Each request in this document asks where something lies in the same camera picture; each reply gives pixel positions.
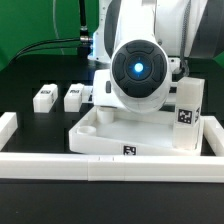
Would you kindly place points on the white desk top tray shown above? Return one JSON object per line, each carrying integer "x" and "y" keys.
{"x": 109, "y": 131}

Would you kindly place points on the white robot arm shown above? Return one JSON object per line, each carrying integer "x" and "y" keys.
{"x": 142, "y": 42}

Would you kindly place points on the fiducial marker plate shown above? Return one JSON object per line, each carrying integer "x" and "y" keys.
{"x": 87, "y": 94}

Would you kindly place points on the white U-shaped obstacle fence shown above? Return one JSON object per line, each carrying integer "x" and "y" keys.
{"x": 207, "y": 167}

